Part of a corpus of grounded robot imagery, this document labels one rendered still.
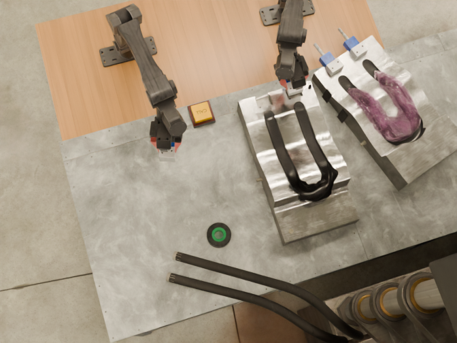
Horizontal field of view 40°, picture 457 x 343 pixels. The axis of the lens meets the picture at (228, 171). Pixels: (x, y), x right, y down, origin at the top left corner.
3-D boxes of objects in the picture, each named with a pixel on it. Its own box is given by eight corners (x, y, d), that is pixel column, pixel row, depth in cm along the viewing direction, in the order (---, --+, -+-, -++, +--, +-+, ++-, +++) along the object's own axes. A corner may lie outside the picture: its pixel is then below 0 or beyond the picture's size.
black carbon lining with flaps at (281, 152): (260, 114, 215) (262, 104, 206) (305, 101, 217) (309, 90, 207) (293, 210, 207) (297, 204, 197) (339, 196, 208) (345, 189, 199)
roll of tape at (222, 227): (235, 234, 211) (236, 233, 208) (219, 252, 209) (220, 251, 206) (217, 219, 212) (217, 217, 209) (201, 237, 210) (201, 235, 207)
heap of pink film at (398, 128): (341, 92, 219) (346, 84, 211) (381, 66, 222) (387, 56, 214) (388, 152, 214) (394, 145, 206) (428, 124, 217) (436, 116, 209)
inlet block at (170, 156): (162, 123, 210) (160, 118, 205) (177, 124, 210) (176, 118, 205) (160, 161, 207) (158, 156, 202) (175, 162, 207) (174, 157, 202)
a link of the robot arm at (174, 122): (194, 128, 187) (185, 101, 178) (168, 140, 186) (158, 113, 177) (179, 104, 194) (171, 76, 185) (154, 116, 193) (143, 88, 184)
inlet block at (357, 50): (331, 35, 228) (334, 28, 223) (343, 28, 229) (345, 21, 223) (353, 63, 225) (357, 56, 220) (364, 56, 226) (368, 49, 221)
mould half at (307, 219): (237, 110, 222) (239, 96, 209) (307, 90, 225) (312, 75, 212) (283, 246, 210) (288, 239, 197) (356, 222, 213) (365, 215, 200)
